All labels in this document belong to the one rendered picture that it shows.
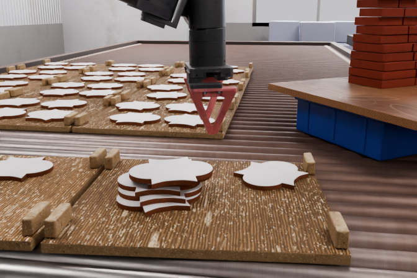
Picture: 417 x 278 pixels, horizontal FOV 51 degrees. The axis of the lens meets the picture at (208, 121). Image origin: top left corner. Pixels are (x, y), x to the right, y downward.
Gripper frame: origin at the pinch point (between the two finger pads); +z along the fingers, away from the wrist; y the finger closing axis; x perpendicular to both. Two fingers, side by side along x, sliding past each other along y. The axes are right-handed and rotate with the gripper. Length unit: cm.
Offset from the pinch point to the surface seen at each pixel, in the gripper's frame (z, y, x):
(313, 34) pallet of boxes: 4, 413, -171
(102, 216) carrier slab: 12.7, -5.6, 17.0
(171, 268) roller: 15.5, -16.5, 7.2
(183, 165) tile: 8.2, 2.7, 4.0
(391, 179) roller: 15.2, 7.8, -37.1
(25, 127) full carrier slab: 12, 54, 44
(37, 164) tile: 11.3, 17.1, 31.9
